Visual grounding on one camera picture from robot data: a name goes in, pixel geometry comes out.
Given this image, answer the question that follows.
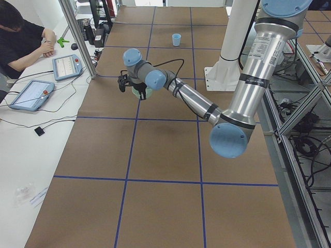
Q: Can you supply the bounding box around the green ceramic bowl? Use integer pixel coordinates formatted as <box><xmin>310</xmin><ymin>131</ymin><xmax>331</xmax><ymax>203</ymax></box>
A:
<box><xmin>132</xmin><ymin>88</ymin><xmax>153</xmax><ymax>99</ymax></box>

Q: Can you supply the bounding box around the small black square pad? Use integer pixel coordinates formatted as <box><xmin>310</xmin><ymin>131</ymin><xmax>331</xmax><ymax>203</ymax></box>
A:
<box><xmin>34</xmin><ymin>127</ymin><xmax>45</xmax><ymax>136</ymax></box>

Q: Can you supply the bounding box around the green plastic tool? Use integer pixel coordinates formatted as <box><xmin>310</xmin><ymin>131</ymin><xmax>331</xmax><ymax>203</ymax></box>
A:
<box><xmin>57</xmin><ymin>37</ymin><xmax>70</xmax><ymax>48</ymax></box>

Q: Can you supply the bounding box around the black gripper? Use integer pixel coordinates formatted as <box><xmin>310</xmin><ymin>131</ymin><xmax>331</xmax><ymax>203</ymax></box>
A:
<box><xmin>132</xmin><ymin>83</ymin><xmax>147</xmax><ymax>100</ymax></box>

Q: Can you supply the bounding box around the teach pendant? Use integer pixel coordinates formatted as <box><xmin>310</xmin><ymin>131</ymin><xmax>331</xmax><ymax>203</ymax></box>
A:
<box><xmin>9</xmin><ymin>80</ymin><xmax>55</xmax><ymax>112</ymax></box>
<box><xmin>52</xmin><ymin>54</ymin><xmax>83</xmax><ymax>81</ymax></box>

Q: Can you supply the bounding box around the black water bottle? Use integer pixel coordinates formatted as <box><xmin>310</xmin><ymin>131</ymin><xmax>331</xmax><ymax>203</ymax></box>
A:
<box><xmin>84</xmin><ymin>24</ymin><xmax>95</xmax><ymax>45</ymax></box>

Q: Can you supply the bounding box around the black label printer box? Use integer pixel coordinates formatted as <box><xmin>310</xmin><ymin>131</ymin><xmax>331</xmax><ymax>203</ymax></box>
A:
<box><xmin>94</xmin><ymin>23</ymin><xmax>112</xmax><ymax>48</ymax></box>

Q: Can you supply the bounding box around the far teach pendant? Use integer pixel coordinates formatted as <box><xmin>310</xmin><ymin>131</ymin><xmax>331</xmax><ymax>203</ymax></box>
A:
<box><xmin>52</xmin><ymin>54</ymin><xmax>83</xmax><ymax>81</ymax></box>

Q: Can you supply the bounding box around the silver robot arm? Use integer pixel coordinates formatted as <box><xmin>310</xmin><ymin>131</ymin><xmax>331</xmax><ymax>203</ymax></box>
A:
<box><xmin>118</xmin><ymin>1</ymin><xmax>310</xmax><ymax>158</ymax></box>

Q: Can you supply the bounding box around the near teach pendant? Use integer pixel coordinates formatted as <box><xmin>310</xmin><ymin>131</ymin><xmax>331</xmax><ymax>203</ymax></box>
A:
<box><xmin>9</xmin><ymin>80</ymin><xmax>55</xmax><ymax>112</ymax></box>

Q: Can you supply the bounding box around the black keyboard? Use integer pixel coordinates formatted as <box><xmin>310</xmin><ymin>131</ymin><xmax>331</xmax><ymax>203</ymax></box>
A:
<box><xmin>77</xmin><ymin>19</ymin><xmax>88</xmax><ymax>41</ymax></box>

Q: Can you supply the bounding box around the black computer mouse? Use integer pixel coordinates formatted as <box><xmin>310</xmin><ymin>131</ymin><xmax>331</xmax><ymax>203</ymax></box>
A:
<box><xmin>71</xmin><ymin>43</ymin><xmax>78</xmax><ymax>50</ymax></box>

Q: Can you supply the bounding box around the black camera cable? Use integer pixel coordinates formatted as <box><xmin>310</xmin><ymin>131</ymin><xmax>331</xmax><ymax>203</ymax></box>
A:
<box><xmin>121</xmin><ymin>59</ymin><xmax>207</xmax><ymax>121</ymax></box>

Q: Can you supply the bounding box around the clear plastic bag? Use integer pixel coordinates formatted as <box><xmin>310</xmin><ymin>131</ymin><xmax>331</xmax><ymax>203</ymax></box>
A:
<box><xmin>13</xmin><ymin>182</ymin><xmax>35</xmax><ymax>207</ymax></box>

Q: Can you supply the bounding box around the light blue plastic cup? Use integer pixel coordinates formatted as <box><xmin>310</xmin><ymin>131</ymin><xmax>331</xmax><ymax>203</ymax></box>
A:
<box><xmin>172</xmin><ymin>34</ymin><xmax>182</xmax><ymax>47</ymax></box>

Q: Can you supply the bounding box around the seated person black shirt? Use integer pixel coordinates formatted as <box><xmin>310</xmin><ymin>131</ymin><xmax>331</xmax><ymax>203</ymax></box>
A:
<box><xmin>1</xmin><ymin>1</ymin><xmax>56</xmax><ymax>79</ymax></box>

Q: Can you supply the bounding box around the aluminium frame post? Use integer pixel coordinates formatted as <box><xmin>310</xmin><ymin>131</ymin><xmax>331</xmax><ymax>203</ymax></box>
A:
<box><xmin>59</xmin><ymin>0</ymin><xmax>97</xmax><ymax>79</ymax></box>

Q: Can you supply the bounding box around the brown paper table cover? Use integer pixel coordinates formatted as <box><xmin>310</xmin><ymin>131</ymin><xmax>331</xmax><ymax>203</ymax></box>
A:
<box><xmin>26</xmin><ymin>7</ymin><xmax>295</xmax><ymax>247</ymax></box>

